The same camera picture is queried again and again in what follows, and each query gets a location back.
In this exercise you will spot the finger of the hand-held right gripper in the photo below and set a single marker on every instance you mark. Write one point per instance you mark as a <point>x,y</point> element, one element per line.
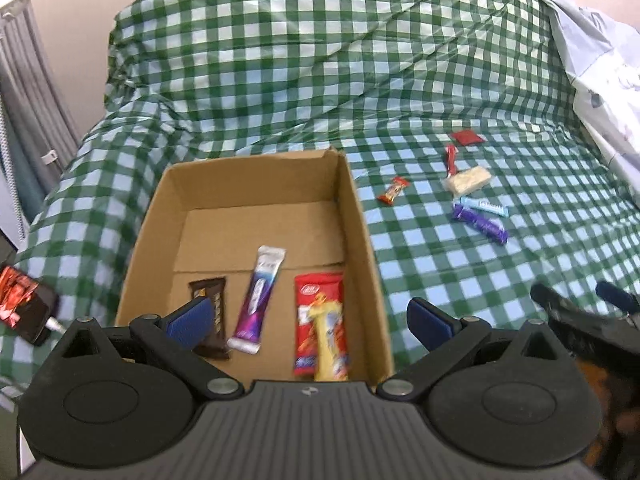
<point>617,294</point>
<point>562,302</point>

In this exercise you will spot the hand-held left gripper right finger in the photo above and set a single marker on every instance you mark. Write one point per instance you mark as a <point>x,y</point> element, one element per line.
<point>427,322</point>

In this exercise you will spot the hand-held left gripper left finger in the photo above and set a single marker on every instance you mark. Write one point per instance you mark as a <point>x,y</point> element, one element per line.
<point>190,317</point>

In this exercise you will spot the dark brown chocolate bar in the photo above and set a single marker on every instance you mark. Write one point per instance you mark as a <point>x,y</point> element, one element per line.
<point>207,290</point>

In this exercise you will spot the purple and silver stick packet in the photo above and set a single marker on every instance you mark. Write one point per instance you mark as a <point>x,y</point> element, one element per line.
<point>255,305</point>

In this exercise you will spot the brown cardboard box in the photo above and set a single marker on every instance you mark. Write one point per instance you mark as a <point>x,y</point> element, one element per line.
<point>210,230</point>

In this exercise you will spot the cream yellow candy packet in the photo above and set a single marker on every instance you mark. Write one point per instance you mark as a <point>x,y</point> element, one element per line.
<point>327,345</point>

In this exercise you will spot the purple candy bar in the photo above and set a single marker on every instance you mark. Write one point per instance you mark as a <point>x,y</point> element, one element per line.
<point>480,224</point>

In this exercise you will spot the red snack packet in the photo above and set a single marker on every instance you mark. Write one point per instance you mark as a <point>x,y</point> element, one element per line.
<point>320,290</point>

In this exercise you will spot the light blue candy bar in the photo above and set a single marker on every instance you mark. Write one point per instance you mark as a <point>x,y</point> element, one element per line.
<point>482,206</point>

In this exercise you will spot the small red-orange candy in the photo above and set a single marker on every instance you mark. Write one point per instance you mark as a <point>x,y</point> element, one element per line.
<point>393,191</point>

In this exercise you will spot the white rice bar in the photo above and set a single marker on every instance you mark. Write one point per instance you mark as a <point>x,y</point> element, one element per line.
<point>470,181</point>

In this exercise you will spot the red and white stick packet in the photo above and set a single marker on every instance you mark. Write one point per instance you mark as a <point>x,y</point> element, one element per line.
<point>451,155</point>

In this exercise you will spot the red square sachet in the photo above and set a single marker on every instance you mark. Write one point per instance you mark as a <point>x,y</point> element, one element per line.
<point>467,138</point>

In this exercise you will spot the black smartphone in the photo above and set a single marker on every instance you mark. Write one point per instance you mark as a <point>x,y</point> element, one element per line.
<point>25,305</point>

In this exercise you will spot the white curtain clip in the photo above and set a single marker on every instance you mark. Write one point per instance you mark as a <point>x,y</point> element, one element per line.
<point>48,156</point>

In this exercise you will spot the teal curtain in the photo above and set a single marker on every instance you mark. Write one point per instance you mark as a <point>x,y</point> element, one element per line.
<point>27,175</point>

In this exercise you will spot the white crumpled sheet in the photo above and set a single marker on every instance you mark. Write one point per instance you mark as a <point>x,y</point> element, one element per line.
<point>600,75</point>

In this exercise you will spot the green checkered tablecloth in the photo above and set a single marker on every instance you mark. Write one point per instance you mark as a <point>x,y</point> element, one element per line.
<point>300,60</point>

